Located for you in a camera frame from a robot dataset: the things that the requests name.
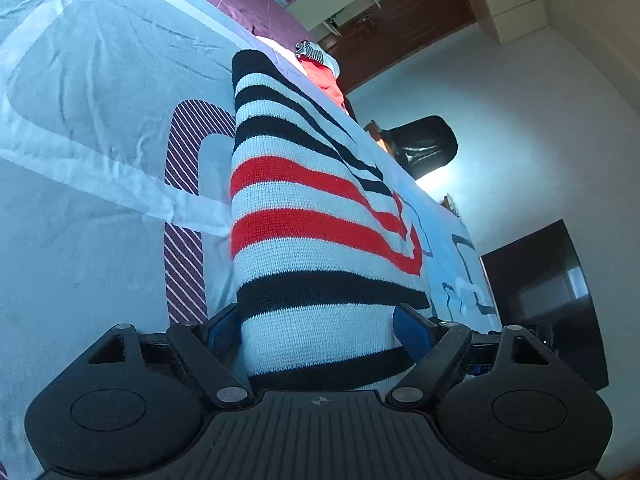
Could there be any black chair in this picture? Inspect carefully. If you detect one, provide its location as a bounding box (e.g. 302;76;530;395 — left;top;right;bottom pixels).
365;115;460;181

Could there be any black screen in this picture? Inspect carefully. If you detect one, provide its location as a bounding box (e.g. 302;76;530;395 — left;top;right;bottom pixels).
479;218;610;391

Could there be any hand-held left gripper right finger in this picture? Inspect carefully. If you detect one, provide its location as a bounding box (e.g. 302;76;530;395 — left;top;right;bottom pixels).
385;302;553;406

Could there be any white patterned blanket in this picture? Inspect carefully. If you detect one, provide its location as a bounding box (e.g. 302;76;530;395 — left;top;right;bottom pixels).
0;0;503;480

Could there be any red garment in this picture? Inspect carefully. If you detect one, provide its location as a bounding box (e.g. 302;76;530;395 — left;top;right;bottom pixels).
297;57;359;122

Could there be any red black white striped sweater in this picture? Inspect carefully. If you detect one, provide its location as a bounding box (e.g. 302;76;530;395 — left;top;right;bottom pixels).
229;49;432;394

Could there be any brown wooden door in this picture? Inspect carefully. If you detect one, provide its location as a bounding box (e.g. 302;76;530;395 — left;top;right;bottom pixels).
317;0;479;94

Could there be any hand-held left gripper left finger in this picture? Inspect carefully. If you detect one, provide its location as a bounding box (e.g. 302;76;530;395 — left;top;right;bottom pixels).
87;303;254;409

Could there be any zebra striped small garment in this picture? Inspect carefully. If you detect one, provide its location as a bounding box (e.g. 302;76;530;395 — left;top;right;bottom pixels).
294;41;342;77

